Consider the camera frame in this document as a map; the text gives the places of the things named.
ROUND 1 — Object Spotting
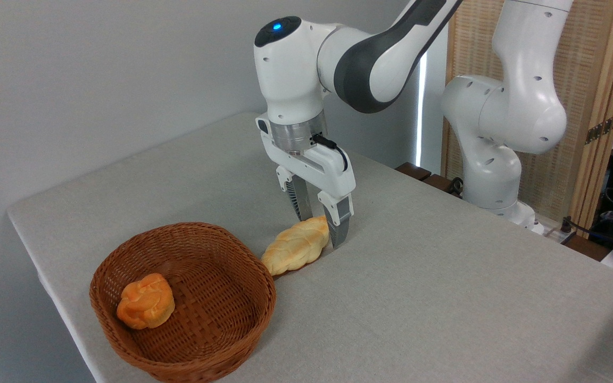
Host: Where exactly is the long braided golden bread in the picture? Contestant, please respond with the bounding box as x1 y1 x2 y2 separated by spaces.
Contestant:
261 215 331 276

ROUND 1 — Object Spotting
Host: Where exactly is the round orange bread roll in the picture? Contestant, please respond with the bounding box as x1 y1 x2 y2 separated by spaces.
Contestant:
117 273 175 330

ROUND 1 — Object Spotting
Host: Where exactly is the grey fabric table cover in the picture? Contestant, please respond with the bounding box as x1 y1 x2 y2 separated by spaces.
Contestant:
7 112 613 383

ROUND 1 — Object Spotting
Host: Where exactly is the rattan screen with wood frame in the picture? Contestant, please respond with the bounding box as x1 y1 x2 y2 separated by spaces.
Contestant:
446 0 613 230

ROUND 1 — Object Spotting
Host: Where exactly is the brown woven wicker basket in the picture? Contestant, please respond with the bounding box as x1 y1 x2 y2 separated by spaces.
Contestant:
89 222 277 383

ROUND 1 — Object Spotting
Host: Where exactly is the black metal screen hinge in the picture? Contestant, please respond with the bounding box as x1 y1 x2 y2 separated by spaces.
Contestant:
585 113 613 145

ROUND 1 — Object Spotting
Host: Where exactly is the dark brown wooden slat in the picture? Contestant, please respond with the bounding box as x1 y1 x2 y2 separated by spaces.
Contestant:
395 162 433 182
423 174 462 199
561 234 611 262

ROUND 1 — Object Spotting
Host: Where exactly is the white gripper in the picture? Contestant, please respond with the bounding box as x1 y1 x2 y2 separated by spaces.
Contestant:
256 114 356 249

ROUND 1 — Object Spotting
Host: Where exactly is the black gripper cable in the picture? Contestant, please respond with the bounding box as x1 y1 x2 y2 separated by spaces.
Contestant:
312 134 349 172

